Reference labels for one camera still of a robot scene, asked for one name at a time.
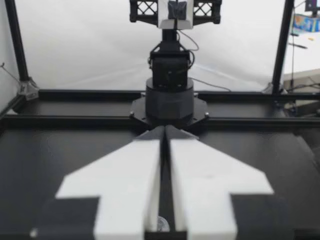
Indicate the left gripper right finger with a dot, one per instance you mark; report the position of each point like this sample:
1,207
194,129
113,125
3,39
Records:
207,180

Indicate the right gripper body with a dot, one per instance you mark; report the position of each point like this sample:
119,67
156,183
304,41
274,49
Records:
142,11

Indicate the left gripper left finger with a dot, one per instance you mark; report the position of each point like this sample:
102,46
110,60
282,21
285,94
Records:
125,180

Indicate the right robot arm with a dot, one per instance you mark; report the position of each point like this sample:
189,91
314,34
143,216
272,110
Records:
170,100

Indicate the small clear plastic cup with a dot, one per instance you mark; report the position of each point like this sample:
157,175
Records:
163,223

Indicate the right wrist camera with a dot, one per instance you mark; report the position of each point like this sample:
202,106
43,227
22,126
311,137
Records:
175,22

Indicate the black frame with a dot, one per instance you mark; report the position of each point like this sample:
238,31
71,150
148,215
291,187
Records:
75,120

